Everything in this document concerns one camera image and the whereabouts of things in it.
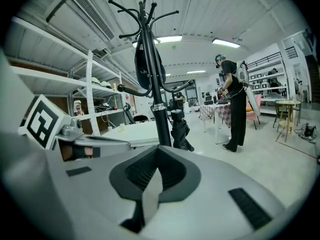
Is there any small figurine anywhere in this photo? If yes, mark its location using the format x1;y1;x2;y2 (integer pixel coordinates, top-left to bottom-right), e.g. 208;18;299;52
73;99;85;116

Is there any black office chair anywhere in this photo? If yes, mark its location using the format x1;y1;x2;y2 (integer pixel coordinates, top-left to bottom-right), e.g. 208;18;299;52
123;102;151;125

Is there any white metal shelf rack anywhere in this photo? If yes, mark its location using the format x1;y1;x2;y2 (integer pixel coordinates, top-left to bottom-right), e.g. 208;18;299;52
6;16;137;136

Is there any round wooden side table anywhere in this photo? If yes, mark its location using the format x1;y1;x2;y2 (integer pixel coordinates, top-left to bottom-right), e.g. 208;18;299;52
272;99;302;129

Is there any ceiling air vent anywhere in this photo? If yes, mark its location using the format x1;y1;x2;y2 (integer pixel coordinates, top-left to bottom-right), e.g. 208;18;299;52
70;0;116;42

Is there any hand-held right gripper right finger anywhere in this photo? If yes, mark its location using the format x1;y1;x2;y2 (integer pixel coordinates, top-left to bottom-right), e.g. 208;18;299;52
141;145;287;240

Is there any pink chair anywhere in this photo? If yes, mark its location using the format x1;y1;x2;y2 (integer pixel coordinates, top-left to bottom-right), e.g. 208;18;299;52
245;93;263;130

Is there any black bag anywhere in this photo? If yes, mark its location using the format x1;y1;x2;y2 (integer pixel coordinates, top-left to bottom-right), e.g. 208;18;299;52
134;31;167;90

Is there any white table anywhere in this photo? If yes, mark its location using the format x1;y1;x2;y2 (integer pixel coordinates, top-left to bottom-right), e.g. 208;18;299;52
99;120;174;146

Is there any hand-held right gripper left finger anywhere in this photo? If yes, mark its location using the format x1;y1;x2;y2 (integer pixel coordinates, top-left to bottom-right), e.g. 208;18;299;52
2;145;161;240

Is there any long ceiling light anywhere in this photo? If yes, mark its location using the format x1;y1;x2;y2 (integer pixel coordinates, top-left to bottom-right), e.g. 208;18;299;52
131;34;184;49
211;37;241;49

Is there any wooden stool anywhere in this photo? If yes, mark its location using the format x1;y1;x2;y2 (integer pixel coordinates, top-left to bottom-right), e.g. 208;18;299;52
277;120;295;143

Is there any table with checkered cloth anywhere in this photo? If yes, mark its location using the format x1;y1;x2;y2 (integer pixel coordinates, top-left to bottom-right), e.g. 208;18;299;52
198;103;233;145

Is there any black coat rack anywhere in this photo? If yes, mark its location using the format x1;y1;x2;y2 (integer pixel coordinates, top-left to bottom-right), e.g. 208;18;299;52
108;0;195;148

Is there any black umbrella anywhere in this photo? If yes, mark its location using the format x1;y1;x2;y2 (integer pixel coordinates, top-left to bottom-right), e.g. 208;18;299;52
170;109;195;153

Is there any white display shelf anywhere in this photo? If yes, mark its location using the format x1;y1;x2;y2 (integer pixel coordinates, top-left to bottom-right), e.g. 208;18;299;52
246;51;290;116

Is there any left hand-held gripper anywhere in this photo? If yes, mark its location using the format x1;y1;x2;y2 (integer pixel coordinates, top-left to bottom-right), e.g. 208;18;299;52
17;93;132;158

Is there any black device with cables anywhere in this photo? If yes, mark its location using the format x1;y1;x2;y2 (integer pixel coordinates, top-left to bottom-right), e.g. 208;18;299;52
293;122;318;142

